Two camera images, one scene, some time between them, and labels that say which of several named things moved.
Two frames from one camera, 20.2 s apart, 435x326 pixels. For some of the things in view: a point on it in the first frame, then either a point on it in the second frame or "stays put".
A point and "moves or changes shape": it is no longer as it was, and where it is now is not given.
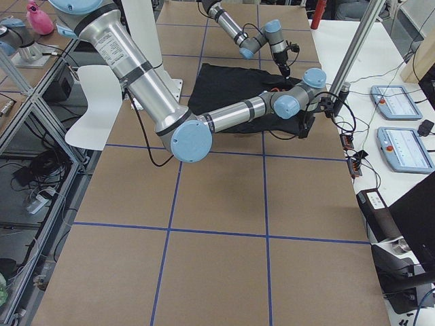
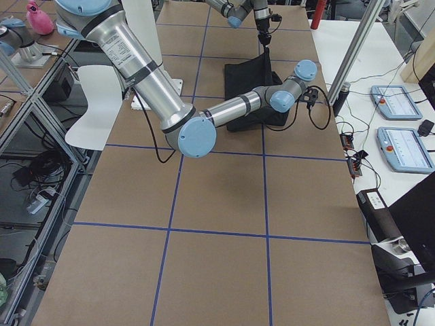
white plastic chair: (104, 94) stays put
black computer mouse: (425, 128) stays put
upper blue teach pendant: (395, 102) stays put
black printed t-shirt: (217, 84) moves or changes shape
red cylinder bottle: (320, 8) stays put
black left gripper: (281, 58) → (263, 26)
